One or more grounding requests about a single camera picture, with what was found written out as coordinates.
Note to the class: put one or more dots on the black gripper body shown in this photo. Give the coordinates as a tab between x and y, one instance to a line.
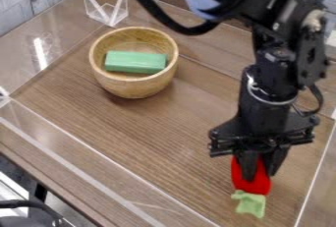
266	123

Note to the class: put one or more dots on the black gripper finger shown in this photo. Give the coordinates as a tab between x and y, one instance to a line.
274	158
246	159

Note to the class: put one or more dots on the red plush strawberry toy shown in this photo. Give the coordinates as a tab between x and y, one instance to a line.
249	192

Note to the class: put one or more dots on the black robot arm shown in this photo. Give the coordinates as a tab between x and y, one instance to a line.
288	29

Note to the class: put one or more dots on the wooden bowl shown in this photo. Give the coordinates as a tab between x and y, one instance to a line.
138	39

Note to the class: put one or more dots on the green rectangular block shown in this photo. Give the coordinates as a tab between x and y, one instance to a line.
134	62

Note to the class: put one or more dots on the clear acrylic corner bracket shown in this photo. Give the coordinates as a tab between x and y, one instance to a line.
106	14

